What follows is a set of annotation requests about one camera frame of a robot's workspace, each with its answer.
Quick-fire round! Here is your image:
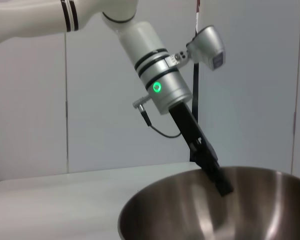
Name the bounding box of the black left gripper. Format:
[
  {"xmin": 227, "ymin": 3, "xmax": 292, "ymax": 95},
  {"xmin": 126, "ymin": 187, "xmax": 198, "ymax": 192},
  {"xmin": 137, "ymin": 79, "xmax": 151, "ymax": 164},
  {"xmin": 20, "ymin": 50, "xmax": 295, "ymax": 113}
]
[{"xmin": 168, "ymin": 101, "xmax": 235, "ymax": 198}]

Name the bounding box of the stainless steel mixing bowl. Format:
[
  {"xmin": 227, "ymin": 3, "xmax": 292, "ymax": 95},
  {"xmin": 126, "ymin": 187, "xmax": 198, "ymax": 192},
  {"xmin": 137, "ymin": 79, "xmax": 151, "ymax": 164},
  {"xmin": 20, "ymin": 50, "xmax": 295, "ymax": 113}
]
[{"xmin": 117, "ymin": 166, "xmax": 300, "ymax": 240}]

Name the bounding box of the left arm connector cable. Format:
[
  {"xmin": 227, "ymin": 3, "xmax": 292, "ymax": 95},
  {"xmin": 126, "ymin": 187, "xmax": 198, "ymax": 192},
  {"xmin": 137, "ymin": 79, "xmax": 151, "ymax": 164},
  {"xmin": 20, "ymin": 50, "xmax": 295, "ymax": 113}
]
[{"xmin": 132, "ymin": 96, "xmax": 183, "ymax": 139}]

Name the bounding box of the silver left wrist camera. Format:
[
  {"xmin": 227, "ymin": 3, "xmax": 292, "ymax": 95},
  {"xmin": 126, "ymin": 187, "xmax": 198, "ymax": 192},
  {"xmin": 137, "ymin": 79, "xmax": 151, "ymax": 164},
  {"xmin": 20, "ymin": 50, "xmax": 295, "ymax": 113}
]
[{"xmin": 168, "ymin": 24, "xmax": 227, "ymax": 73}]

